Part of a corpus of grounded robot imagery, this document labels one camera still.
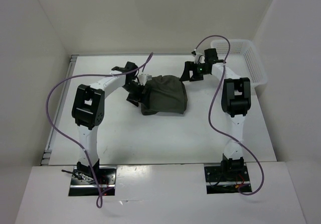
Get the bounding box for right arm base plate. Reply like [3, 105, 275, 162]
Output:
[204, 165, 252, 194]

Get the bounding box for white plastic basket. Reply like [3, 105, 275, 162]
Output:
[210, 39, 268, 88]

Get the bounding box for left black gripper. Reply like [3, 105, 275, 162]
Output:
[121, 81, 151, 109]

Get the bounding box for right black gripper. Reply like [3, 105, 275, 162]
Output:
[179, 61, 209, 81]

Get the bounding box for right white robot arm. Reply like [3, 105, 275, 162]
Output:
[180, 48, 251, 180]

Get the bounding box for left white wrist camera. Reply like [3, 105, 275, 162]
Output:
[137, 73, 152, 86]

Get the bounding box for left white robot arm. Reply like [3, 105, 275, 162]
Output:
[72, 62, 152, 184]

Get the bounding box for olive green shorts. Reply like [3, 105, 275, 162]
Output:
[141, 75, 188, 116]

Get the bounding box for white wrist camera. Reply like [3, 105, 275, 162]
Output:
[137, 73, 152, 86]
[192, 49, 205, 64]

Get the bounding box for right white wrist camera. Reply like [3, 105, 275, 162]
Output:
[192, 49, 205, 64]

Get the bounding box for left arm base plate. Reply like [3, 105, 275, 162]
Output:
[68, 166, 117, 197]

